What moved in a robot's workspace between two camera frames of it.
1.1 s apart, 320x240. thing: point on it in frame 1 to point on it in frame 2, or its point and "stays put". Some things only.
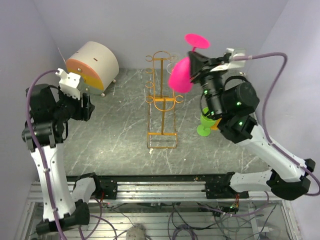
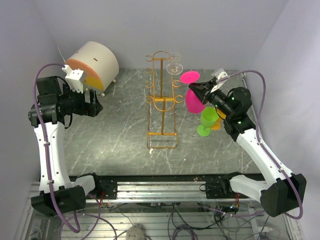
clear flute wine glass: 170,66 stays put
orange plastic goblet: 214,127 stays put
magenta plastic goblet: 180,78 to 194,103
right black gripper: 198,61 to 203,91
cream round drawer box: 96,64 stays put
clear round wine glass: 175,58 stays put
